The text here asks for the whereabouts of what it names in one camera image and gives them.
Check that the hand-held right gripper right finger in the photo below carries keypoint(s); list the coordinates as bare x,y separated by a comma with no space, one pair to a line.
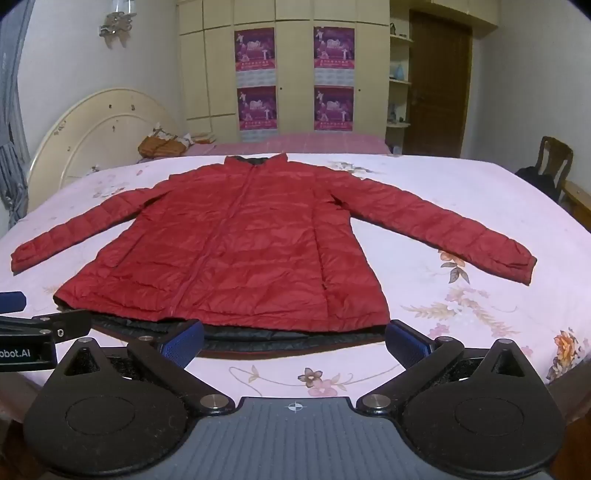
406,341

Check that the brown wooden door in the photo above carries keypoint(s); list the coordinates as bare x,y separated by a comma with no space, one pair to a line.
438,83

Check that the wooden side cabinet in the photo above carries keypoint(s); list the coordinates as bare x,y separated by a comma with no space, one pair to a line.
579,198

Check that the purple wall poster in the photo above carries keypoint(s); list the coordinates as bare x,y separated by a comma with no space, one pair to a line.
334,108
334,48
256,110
255,50

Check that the silver wall lamp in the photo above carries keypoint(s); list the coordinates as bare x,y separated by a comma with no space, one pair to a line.
116,23

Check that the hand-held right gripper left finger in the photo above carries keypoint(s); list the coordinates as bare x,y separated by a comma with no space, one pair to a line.
185,340

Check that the cream wardrobe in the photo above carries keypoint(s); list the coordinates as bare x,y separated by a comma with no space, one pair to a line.
295,69

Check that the black bag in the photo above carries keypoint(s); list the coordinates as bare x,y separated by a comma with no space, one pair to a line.
535,182

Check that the cream open shelf unit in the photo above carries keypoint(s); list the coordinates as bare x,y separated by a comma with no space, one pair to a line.
399,92

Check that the blue vase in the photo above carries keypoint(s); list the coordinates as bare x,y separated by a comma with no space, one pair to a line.
400,71

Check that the dark wooden chair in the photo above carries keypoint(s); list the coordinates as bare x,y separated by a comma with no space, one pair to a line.
556,154

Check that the red down jacket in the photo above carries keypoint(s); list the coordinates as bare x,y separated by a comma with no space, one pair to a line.
240,240

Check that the white papers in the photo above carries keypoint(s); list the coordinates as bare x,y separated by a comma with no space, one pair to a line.
198,138

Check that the grey curtain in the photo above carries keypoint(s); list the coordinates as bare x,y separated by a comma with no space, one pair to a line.
10,138

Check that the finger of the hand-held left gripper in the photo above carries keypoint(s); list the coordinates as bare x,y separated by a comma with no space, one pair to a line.
55,327
11,302

